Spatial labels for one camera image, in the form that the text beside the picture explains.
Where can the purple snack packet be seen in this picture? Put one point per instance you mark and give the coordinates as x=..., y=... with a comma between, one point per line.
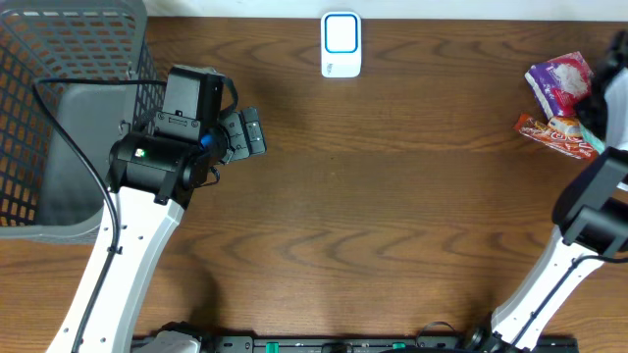
x=560, y=83

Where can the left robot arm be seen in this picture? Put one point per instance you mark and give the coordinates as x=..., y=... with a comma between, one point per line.
x=153, y=170

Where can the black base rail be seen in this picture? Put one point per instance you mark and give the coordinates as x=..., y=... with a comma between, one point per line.
x=167, y=342

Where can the grey plastic mesh basket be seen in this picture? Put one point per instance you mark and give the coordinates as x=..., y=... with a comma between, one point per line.
x=75, y=75

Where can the teal wet wipes packet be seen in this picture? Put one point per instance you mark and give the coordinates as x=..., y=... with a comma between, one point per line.
x=593, y=135

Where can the orange tissue packet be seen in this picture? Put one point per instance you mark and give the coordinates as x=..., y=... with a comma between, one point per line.
x=567, y=126

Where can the white barcode scanner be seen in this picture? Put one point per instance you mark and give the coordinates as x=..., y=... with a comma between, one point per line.
x=341, y=44

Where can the orange-red snack bar wrapper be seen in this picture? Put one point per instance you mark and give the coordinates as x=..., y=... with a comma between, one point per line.
x=537, y=130

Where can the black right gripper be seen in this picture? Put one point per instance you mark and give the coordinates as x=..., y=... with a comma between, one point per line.
x=587, y=110

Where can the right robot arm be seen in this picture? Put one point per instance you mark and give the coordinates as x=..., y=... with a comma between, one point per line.
x=589, y=225

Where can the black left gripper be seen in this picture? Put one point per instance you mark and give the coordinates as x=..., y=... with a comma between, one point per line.
x=250, y=130

